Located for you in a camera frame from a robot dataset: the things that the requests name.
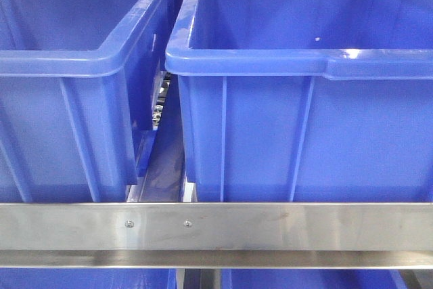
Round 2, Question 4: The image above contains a blue plastic bin right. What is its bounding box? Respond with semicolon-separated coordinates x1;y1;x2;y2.
166;0;432;202

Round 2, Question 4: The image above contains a blue plastic bin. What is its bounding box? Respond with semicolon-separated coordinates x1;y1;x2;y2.
166;0;432;202
1;0;175;203

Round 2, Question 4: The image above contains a blue plastic bin left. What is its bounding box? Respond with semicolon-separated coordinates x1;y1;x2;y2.
1;0;175;203

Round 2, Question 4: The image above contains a metal shelf front rail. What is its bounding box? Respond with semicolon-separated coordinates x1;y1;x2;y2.
1;203;432;269

